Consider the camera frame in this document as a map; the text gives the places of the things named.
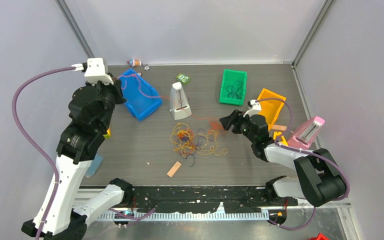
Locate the blue plastic bin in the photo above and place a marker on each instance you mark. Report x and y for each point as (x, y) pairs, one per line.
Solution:
(142, 99)

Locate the small grey gear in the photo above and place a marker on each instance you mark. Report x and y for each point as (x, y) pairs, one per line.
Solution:
(146, 68)

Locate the right yellow triangle block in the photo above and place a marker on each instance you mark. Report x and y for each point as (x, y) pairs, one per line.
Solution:
(279, 137)

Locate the tan wooden stick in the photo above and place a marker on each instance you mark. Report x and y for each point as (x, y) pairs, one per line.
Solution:
(174, 169)

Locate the green number tile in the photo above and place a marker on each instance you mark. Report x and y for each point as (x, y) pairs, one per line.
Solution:
(183, 79)

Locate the small figurine toy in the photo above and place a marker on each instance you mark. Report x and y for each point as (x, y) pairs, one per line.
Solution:
(134, 63)

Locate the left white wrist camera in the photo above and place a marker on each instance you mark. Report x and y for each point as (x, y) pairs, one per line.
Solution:
(97, 72)

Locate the yellow triangle block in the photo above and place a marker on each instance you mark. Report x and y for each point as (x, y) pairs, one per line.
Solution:
(107, 135)
(279, 137)

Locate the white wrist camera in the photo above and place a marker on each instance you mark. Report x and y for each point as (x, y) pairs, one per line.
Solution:
(254, 108)
(97, 72)

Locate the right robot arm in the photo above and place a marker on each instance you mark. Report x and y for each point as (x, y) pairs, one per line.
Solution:
(318, 179)

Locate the pink metronome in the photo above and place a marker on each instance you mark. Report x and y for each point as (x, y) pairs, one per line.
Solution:
(306, 133)

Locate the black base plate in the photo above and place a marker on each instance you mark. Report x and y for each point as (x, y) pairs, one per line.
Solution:
(202, 199)

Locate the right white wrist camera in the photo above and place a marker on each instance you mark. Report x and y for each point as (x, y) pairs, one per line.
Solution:
(254, 108)

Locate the red object at corner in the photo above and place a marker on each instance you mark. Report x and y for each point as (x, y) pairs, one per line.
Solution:
(320, 236)

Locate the white metronome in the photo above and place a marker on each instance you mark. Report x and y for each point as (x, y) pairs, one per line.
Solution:
(179, 104)

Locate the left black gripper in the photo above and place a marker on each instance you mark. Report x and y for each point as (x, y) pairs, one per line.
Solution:
(115, 87)

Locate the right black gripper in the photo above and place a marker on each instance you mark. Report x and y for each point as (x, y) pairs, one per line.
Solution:
(228, 121)

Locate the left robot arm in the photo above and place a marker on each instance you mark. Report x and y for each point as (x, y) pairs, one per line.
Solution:
(91, 110)

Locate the tan block by bin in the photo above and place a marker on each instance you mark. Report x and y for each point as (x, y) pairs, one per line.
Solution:
(277, 127)

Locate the orange plastic bin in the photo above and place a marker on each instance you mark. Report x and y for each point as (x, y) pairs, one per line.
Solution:
(271, 107)

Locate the green plastic bin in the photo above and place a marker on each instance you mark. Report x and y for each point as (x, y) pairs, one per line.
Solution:
(233, 87)

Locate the blue transparent metronome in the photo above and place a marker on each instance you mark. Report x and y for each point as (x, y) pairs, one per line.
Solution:
(95, 164)

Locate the left yellow triangle block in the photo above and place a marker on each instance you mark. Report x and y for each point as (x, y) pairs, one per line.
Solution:
(107, 135)

